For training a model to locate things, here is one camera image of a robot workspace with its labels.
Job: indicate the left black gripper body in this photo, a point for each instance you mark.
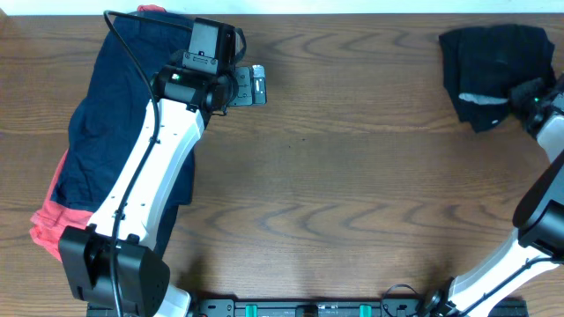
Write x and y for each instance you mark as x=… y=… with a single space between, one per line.
x=244 y=91

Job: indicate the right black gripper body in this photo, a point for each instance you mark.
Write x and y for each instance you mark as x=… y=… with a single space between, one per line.
x=526 y=97

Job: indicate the black shorts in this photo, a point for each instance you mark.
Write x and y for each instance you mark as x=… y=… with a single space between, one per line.
x=481 y=64

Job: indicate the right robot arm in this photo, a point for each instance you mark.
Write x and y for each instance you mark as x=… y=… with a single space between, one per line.
x=535 y=245

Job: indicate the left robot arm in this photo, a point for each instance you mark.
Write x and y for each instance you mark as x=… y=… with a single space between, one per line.
x=113 y=263

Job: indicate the black garment under pile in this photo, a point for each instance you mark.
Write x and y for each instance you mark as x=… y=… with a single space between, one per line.
x=165 y=229

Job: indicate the navy blue shorts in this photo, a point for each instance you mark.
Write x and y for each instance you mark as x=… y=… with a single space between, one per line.
x=107 y=122

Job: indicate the red shorts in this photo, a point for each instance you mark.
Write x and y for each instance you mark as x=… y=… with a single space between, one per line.
x=50 y=220

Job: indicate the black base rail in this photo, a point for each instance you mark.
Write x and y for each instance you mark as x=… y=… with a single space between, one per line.
x=230 y=308

